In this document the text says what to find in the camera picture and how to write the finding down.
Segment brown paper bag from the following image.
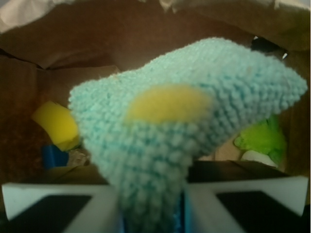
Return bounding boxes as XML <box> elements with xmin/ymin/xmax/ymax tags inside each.
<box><xmin>0</xmin><ymin>0</ymin><xmax>310</xmax><ymax>184</ymax></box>

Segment green plush frog toy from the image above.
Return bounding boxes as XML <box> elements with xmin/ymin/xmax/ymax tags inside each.
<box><xmin>234</xmin><ymin>115</ymin><xmax>287</xmax><ymax>166</ymax></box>

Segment brown rock-like lump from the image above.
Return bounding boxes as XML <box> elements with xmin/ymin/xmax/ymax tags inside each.
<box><xmin>67</xmin><ymin>149</ymin><xmax>91</xmax><ymax>166</ymax></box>

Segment light blue knitted cloth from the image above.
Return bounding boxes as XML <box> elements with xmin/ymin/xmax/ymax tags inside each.
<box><xmin>69</xmin><ymin>37</ymin><xmax>308</xmax><ymax>233</ymax></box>

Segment blue flat plastic piece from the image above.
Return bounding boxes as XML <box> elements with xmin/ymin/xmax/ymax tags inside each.
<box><xmin>41</xmin><ymin>145</ymin><xmax>69</xmax><ymax>169</ymax></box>

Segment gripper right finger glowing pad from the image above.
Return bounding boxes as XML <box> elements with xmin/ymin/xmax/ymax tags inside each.
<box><xmin>184</xmin><ymin>176</ymin><xmax>308</xmax><ymax>233</ymax></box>

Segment yellow sponge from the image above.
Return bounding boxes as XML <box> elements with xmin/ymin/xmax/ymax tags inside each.
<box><xmin>31</xmin><ymin>101</ymin><xmax>80</xmax><ymax>151</ymax></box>

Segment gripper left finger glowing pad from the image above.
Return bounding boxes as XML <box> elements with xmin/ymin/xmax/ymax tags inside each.
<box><xmin>1</xmin><ymin>183</ymin><xmax>121</xmax><ymax>233</ymax></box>

